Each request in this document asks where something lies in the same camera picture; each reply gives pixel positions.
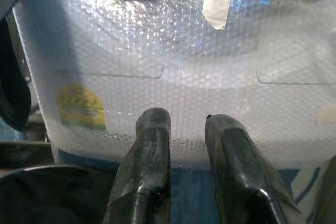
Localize white front-loading washing machine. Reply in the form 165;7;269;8
12;0;336;172

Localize dark laundry basket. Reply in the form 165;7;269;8
0;140;116;224

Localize yellow green energy sticker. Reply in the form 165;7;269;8
56;83;107;132

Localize beige tape strip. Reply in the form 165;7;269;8
202;0;232;31
316;104;336;126

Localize clear bubble wrap sheet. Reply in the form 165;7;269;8
26;0;336;169

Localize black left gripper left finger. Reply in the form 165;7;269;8
101;107;172;224

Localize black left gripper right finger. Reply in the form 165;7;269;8
204;113;307;224

